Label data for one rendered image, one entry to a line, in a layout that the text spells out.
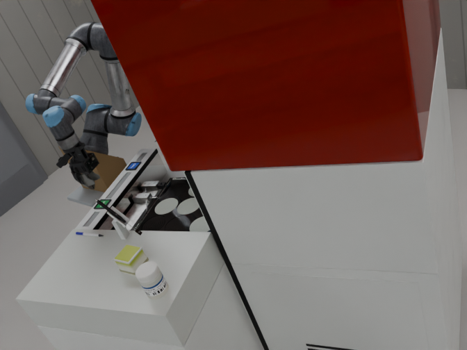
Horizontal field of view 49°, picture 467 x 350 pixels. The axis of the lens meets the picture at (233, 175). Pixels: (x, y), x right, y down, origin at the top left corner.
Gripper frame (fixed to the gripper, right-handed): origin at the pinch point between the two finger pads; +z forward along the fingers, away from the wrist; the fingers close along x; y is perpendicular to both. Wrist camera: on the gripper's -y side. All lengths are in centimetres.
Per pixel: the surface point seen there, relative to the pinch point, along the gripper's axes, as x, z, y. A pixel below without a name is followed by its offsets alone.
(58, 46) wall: 220, 11, -210
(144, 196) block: 11.7, 14.9, 12.2
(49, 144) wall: 167, 81, -224
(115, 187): 11.8, 9.9, -1.0
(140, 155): 34.8, 10.1, -1.4
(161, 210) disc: 3.6, 15.8, 25.3
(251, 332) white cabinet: -17, 60, 59
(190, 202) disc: 8.7, 15.8, 36.2
